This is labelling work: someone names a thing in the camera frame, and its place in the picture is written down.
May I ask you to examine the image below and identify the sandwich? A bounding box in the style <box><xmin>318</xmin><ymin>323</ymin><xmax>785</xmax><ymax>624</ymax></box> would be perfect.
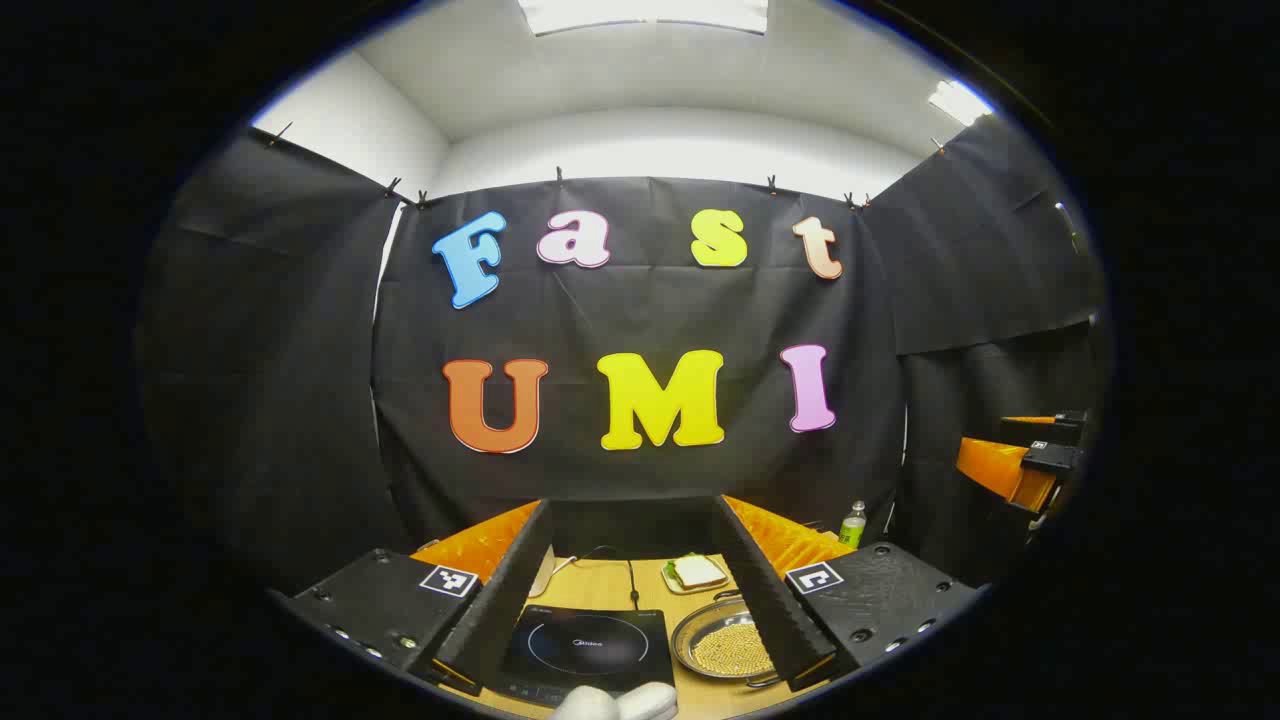
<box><xmin>666</xmin><ymin>554</ymin><xmax>728</xmax><ymax>590</ymax></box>

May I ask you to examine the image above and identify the small ceiling light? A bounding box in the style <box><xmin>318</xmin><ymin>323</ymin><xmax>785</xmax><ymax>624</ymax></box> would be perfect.
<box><xmin>927</xmin><ymin>79</ymin><xmax>995</xmax><ymax>127</ymax></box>

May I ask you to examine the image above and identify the stainless steel pot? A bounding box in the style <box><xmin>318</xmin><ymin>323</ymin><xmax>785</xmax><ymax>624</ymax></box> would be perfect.
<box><xmin>670</xmin><ymin>598</ymin><xmax>782</xmax><ymax>690</ymax></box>

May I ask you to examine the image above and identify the cream sandwich plate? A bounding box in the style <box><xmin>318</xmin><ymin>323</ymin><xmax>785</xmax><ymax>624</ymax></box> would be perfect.
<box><xmin>660</xmin><ymin>555</ymin><xmax>732</xmax><ymax>597</ymax></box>

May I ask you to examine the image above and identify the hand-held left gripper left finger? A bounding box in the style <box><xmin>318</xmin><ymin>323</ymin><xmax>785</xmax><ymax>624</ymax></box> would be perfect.
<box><xmin>285</xmin><ymin>498</ymin><xmax>557</xmax><ymax>695</ymax></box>

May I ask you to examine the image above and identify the black backdrop cloth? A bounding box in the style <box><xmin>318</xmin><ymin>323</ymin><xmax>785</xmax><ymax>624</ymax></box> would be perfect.
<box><xmin>135</xmin><ymin>115</ymin><xmax>1107</xmax><ymax>593</ymax></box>

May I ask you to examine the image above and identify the large ceiling light panel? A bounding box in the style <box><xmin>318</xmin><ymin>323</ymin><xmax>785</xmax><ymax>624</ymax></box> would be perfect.
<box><xmin>517</xmin><ymin>0</ymin><xmax>770</xmax><ymax>37</ymax></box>

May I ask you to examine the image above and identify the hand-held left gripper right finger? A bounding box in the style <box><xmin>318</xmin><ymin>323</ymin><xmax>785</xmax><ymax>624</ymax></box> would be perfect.
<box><xmin>711</xmin><ymin>492</ymin><xmax>982</xmax><ymax>694</ymax></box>

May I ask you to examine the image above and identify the black induction cooktop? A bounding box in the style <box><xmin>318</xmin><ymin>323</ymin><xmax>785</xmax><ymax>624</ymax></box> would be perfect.
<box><xmin>497</xmin><ymin>603</ymin><xmax>678</xmax><ymax>709</ymax></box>

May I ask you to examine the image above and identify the pile of soybeans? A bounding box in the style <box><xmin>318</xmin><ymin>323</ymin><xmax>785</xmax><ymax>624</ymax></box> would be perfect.
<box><xmin>690</xmin><ymin>620</ymin><xmax>777</xmax><ymax>679</ymax></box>

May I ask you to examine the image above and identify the black cooktop power cable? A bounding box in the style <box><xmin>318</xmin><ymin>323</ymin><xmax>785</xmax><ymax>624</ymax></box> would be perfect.
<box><xmin>578</xmin><ymin>545</ymin><xmax>643</xmax><ymax>611</ymax></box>

